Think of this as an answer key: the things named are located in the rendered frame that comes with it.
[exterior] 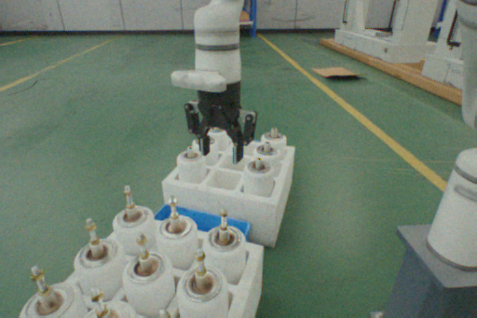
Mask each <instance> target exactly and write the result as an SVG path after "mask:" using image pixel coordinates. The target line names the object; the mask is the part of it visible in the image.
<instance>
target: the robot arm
mask: <svg viewBox="0 0 477 318"><path fill-rule="evenodd" d="M243 4H244V0H211V2H210V4H209V5H206V6H205V7H203V8H200V9H198V10H197V11H196V14H195V19H194V23H195V37H196V70H192V71H175V72H173V73H172V74H171V84H172V86H178V87H182V88H187V89H191V90H197V96H198V98H199V101H198V102H197V101H195V100H191V101H189V102H188V103H186V104H184V110H185V117H186V122H187V126H188V130H189V132H190V133H194V134H195V135H196V136H197V138H198V143H199V152H200V153H201V156H203V157H206V156H207V155H208V154H209V153H210V152H211V144H210V136H209V135H207V133H208V132H209V131H210V129H211V127H212V128H219V129H222V130H225V131H226V134H227V136H230V138H231V141H232V143H233V163H234V164H238V163H239V162H240V161H241V160H242V159H243V157H244V146H245V145H249V143H251V142H252V141H253V139H254V135H255V125H256V120H257V115H258V114H257V112H256V111H251V112H250V111H245V110H242V107H241V104H240V97H241V59H240V54H239V18H240V15H241V10H242V7H243ZM456 5H457V16H458V21H459V24H458V25H459V30H460V34H461V40H462V58H463V87H462V117H463V119H464V121H465V124H466V125H468V126H469V128H472V129H473V130H475V131H477V0H456ZM198 111H199V112H200V114H201V115H202V116H203V119H202V120H201V121H200V124H199V114H198ZM239 117H242V123H243V124H245V127H244V133H243V134H242V131H241V125H240V124H239ZM232 125H233V126H234V128H233V129H231V126H232ZM426 245H427V246H428V249H429V251H430V252H431V253H433V255H434V256H436V257H437V258H438V259H440V260H441V261H442V262H443V263H445V264H447V265H448V266H450V267H454V268H456V269H459V270H466V271H477V148H473V149H465V150H464V151H462V152H461V153H460V154H459V155H458V156H457V160H456V163H455V167H454V169H453V171H452V172H451V176H450V178H449V181H448V182H447V187H446V189H445V191H444V193H443V198H442V199H441V202H440V206H439V208H438V210H437V212H436V215H435V217H434V220H433V224H432V225H431V228H430V230H429V235H428V237H427V239H426Z"/></svg>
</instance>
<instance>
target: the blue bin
mask: <svg viewBox="0 0 477 318"><path fill-rule="evenodd" d="M175 207H176V213H178V214H179V215H181V216H187V217H189V218H190V219H192V220H193V221H194V222H195V223H196V226H197V230H201V231H204V232H207V233H208V232H209V231H210V230H212V229H214V228H216V227H220V226H221V223H222V217H221V216H220V215H217V214H211V213H205V212H201V211H199V210H195V209H189V208H185V207H182V206H178V205H175ZM170 215H171V206H169V204H168V203H167V204H164V205H163V206H161V209H159V210H158V211H157V213H156V214H155V215H154V220H159V221H164V220H166V219H167V218H168V217H170ZM226 223H227V224H228V226H230V227H235V228H237V229H238V230H240V231H241V233H242V234H244V236H245V241H246V242H249V231H250V229H251V224H250V223H249V222H247V221H243V220H240V219H234V218H231V217H226Z"/></svg>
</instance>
